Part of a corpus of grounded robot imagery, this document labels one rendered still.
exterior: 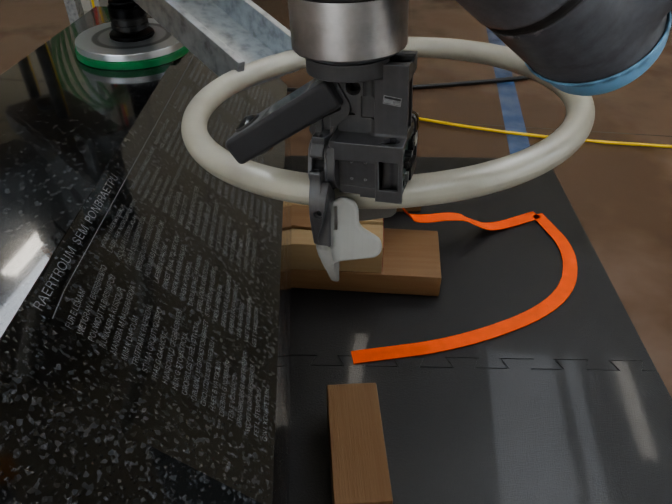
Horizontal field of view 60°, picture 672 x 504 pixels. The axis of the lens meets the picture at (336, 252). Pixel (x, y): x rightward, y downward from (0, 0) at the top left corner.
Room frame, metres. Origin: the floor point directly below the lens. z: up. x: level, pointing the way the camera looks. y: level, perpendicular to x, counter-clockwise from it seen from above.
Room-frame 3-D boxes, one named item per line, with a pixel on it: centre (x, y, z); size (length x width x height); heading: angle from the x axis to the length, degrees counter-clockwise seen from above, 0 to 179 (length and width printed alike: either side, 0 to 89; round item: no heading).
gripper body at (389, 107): (0.45, -0.02, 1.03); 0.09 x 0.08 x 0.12; 74
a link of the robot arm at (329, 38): (0.46, -0.01, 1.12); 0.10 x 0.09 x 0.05; 164
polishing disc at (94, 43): (1.14, 0.39, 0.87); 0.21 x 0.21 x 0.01
